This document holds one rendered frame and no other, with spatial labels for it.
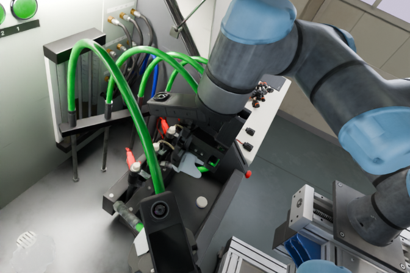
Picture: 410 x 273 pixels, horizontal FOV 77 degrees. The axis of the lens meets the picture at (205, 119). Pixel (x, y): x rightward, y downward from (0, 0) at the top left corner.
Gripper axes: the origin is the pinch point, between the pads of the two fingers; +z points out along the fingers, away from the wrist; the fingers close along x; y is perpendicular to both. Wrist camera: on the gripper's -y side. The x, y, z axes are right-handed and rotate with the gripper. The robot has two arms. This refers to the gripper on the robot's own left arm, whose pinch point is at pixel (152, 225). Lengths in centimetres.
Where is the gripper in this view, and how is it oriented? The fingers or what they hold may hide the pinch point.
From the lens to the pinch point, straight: 48.7
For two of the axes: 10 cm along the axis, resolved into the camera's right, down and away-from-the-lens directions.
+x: 9.0, -2.6, 3.4
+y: 2.3, 9.6, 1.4
